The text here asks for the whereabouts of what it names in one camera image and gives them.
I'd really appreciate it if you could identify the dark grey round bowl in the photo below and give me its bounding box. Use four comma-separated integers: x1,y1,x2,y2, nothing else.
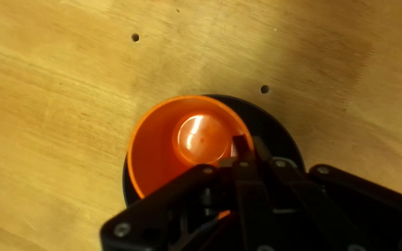
123,94,305,206

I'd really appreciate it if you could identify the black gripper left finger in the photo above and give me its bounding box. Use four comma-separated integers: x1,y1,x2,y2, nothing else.
234,135,253,161

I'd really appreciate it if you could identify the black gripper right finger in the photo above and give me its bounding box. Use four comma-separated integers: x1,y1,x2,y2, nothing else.
253,136,273,161

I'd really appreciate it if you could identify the orange plastic cup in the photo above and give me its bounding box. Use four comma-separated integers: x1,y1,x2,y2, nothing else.
125,94,254,204

